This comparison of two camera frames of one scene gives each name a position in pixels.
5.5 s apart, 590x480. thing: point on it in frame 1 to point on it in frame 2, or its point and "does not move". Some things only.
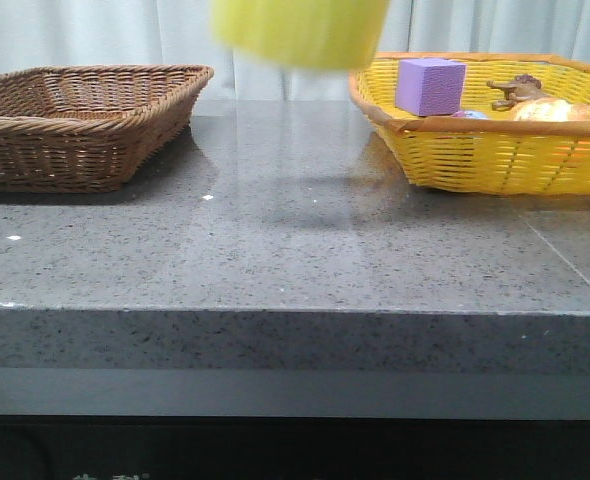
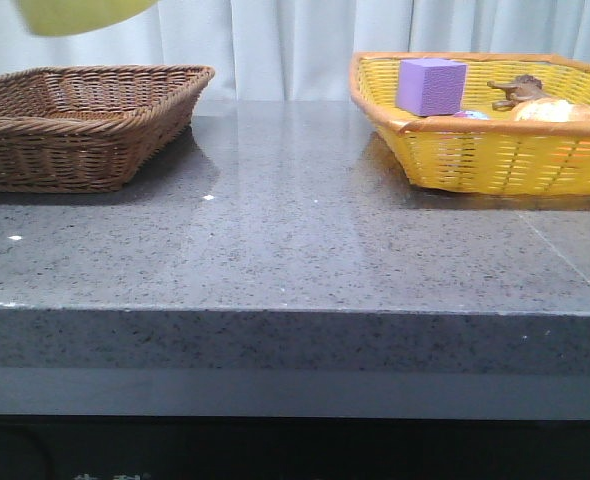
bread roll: x=555 y=110 does not move
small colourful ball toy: x=469 y=114 does not move
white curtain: x=17 y=35 does not move
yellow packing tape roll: x=323 y=35 to x=78 y=17
